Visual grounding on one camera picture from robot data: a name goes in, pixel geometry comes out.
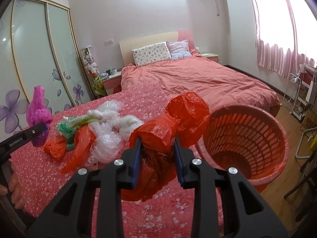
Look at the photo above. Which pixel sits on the left pink nightstand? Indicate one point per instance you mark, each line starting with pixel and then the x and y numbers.
pixel 111 82

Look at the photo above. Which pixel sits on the sliding wardrobe with flowers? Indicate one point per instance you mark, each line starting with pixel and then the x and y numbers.
pixel 38 47

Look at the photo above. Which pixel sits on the pink nightstand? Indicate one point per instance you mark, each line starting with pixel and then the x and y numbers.
pixel 211 56
pixel 111 82

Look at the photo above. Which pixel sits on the orange plastic bag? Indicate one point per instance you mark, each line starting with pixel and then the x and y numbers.
pixel 78 143

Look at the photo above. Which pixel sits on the pink window curtain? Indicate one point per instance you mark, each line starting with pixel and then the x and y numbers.
pixel 285 35

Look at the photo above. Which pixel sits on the red plastic bag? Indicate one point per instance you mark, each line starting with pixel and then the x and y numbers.
pixel 186 117

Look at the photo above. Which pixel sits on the beige pink headboard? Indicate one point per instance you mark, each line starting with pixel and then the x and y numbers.
pixel 127 46

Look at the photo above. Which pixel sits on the bed with salmon duvet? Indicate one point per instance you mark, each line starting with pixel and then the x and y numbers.
pixel 217 84

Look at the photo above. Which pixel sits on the purple plastic bag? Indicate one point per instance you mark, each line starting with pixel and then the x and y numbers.
pixel 38 114

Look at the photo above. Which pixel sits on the white clear plastic bag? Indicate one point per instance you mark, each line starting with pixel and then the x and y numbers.
pixel 110 138

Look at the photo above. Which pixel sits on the green plastic bag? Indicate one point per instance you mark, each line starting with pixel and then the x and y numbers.
pixel 69 128

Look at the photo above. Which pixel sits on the clear bubble wrap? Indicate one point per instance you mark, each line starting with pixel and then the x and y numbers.
pixel 109 110

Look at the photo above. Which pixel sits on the person left hand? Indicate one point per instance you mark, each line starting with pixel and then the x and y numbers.
pixel 15 188

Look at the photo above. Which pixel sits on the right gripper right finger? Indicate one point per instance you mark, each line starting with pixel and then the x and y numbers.
pixel 245 212

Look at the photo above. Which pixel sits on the red plastic laundry basket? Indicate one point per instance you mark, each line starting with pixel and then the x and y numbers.
pixel 247 138

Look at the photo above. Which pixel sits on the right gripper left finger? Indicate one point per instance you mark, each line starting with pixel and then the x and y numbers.
pixel 70 212

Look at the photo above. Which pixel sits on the right pink nightstand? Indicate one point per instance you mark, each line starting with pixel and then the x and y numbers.
pixel 211 56

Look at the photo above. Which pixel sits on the hanging plush toy organizer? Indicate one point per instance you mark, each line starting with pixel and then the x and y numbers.
pixel 92 72

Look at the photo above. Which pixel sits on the floral white pillow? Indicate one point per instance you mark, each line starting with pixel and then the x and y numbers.
pixel 151 54

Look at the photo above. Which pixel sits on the pink striped pillow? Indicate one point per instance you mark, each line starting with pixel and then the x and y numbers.
pixel 179 49

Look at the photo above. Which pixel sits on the white wire trolley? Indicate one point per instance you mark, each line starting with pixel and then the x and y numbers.
pixel 298 95

